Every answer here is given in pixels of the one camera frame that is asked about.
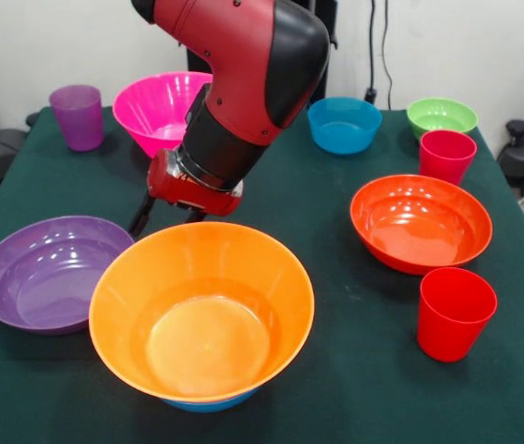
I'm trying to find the red-orange bowl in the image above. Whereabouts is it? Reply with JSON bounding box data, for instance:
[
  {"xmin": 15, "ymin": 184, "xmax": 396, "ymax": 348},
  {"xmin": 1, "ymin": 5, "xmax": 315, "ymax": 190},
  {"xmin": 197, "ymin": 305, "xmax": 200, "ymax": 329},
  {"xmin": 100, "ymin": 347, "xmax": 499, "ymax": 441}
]
[{"xmin": 349, "ymin": 174, "xmax": 494, "ymax": 277}]

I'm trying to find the orange bowl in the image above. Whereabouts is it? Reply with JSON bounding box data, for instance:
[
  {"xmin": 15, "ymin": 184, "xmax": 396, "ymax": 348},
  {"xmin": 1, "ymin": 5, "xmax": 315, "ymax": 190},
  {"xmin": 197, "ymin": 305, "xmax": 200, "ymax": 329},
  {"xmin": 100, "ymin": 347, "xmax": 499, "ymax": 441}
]
[{"xmin": 88, "ymin": 221, "xmax": 316, "ymax": 401}]

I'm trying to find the black wall cable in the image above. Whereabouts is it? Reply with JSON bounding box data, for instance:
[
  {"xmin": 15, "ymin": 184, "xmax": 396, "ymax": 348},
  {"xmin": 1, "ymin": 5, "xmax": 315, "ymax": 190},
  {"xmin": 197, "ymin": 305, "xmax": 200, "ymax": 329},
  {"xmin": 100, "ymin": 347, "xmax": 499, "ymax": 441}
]
[
  {"xmin": 380, "ymin": 0, "xmax": 395, "ymax": 111},
  {"xmin": 365, "ymin": 0, "xmax": 380, "ymax": 105}
]

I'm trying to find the red cup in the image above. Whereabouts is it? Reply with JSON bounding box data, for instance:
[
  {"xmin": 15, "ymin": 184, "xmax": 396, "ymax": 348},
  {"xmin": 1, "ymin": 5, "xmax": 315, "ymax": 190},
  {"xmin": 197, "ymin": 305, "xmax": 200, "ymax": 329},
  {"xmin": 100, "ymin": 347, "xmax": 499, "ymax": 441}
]
[{"xmin": 416, "ymin": 266, "xmax": 499, "ymax": 364}]

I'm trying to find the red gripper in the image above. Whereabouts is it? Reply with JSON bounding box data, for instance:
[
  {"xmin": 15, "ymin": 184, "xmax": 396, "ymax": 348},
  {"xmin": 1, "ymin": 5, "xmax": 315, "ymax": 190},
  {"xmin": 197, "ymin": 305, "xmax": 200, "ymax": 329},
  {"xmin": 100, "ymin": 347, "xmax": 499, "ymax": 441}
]
[{"xmin": 127, "ymin": 148, "xmax": 244, "ymax": 237}]

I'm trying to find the pink bowl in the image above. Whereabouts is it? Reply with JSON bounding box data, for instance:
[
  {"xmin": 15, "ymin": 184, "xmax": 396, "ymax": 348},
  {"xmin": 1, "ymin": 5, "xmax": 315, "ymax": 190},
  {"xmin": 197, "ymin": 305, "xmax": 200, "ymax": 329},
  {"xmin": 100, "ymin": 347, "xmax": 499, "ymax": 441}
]
[{"xmin": 112, "ymin": 70, "xmax": 214, "ymax": 161}]

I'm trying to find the large blue bowl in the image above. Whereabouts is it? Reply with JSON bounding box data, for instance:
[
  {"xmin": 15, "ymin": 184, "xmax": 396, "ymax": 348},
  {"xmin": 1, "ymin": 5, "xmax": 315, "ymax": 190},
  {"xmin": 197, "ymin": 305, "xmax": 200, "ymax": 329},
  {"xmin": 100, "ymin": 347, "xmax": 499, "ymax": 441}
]
[{"xmin": 162, "ymin": 388, "xmax": 261, "ymax": 414}]

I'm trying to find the small blue bowl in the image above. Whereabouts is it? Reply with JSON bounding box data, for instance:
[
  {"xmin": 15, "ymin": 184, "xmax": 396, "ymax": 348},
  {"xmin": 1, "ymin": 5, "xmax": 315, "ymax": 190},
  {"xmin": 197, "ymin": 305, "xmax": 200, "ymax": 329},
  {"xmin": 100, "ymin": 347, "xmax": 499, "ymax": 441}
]
[{"xmin": 307, "ymin": 96, "xmax": 384, "ymax": 155}]

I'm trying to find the purple cup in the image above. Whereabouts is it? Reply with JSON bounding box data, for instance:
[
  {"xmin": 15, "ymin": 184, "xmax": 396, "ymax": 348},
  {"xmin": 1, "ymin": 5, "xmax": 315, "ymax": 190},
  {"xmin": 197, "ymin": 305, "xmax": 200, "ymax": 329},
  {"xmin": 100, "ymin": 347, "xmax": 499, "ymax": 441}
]
[{"xmin": 48, "ymin": 84, "xmax": 104, "ymax": 153}]

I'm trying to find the dark green tablecloth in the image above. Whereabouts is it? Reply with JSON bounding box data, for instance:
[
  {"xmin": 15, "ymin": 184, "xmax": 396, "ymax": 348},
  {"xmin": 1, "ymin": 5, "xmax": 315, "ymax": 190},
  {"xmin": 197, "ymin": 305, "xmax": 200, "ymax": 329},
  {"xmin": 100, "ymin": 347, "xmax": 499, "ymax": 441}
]
[{"xmin": 0, "ymin": 106, "xmax": 524, "ymax": 444}]

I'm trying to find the purple bowl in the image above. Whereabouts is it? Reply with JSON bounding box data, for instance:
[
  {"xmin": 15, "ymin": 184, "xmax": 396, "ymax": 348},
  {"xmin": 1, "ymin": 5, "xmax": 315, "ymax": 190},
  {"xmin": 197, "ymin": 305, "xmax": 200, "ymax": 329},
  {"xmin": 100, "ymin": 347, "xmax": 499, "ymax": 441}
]
[{"xmin": 0, "ymin": 215, "xmax": 136, "ymax": 336}]

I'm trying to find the crimson cup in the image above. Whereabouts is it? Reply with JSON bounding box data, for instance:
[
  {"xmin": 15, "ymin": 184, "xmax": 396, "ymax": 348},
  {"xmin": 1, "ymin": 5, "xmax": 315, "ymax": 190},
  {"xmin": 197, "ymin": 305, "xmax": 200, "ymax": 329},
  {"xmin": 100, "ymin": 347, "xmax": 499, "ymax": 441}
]
[{"xmin": 418, "ymin": 129, "xmax": 479, "ymax": 187}]

